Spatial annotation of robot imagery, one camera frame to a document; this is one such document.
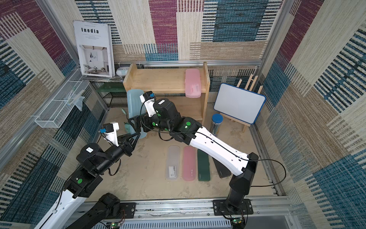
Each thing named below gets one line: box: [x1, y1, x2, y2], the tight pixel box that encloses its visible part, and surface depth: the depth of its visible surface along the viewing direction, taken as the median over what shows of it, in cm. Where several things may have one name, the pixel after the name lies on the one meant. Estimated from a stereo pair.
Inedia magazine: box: [73, 20, 116, 78], surface depth 79 cm
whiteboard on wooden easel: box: [213, 73, 267, 133], surface depth 96 cm
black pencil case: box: [212, 157, 232, 179], surface depth 85 cm
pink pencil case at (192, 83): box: [184, 68, 202, 99], surface depth 70 cm
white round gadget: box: [115, 66, 130, 76], surface depth 88 cm
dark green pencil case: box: [197, 148, 211, 182], surface depth 88 cm
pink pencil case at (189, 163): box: [182, 145, 196, 182], surface depth 91 cm
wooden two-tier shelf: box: [122, 62, 211, 125], surface depth 75 cm
